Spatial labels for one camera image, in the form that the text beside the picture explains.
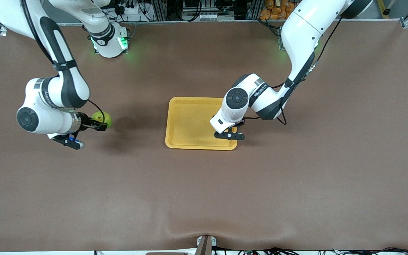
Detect yellow pole black foot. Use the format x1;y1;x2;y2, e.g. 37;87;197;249
377;0;391;15

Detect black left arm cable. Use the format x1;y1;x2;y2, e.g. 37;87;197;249
243;18;343;125

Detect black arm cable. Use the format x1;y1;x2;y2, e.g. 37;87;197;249
22;0;106;125
243;18;343;125

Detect brown table mat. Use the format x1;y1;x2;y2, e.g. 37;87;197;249
0;21;408;253

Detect green apple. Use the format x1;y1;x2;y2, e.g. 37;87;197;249
91;111;113;129

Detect yellow plastic tray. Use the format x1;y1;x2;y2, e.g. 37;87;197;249
165;97;238;151

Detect white power strip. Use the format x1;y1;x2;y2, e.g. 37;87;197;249
114;3;138;15

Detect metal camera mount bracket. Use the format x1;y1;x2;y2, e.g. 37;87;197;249
194;235;217;255

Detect black electronics unit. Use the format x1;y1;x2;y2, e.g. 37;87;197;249
183;0;204;13

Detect orange packaged food pile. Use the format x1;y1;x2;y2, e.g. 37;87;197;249
260;0;298;20

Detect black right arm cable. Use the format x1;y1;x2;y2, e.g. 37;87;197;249
22;0;106;125

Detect aluminium table edge rail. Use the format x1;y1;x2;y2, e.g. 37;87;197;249
0;19;408;27

